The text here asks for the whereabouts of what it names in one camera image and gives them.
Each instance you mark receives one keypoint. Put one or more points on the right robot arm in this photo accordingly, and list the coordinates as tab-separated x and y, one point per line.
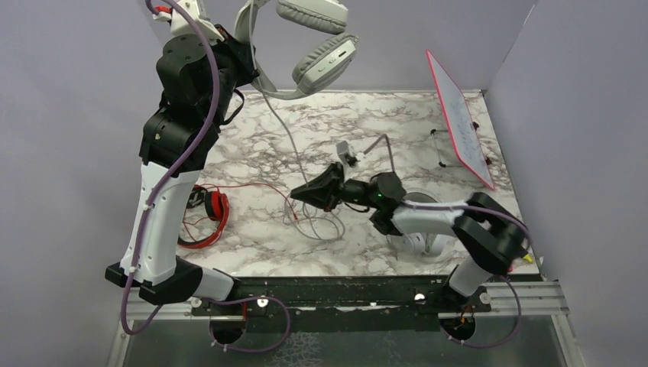
492	236

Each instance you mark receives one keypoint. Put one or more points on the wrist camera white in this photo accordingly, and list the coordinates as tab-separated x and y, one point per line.
347	155
180	25

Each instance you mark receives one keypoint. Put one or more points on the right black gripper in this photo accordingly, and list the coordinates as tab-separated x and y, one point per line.
326	189

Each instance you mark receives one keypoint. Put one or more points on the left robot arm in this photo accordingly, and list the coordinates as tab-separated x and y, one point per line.
184	71

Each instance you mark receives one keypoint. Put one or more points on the pink-framed whiteboard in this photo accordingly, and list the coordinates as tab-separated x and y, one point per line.
459	124

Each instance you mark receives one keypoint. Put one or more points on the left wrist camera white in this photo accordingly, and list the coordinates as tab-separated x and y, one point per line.
180	25

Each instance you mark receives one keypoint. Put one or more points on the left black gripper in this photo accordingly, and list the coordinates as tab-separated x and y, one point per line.
241	53

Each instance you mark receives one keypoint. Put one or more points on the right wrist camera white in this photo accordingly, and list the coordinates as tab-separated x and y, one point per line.
347	155

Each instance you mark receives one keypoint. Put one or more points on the red headphones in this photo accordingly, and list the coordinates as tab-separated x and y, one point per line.
217	208

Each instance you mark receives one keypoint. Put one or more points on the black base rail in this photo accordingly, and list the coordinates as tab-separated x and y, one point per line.
342	304

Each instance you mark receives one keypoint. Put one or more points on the black whiteboard stand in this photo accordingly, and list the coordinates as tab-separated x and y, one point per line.
442	162

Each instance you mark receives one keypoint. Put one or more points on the white gaming headset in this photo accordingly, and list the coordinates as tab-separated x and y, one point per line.
418	243

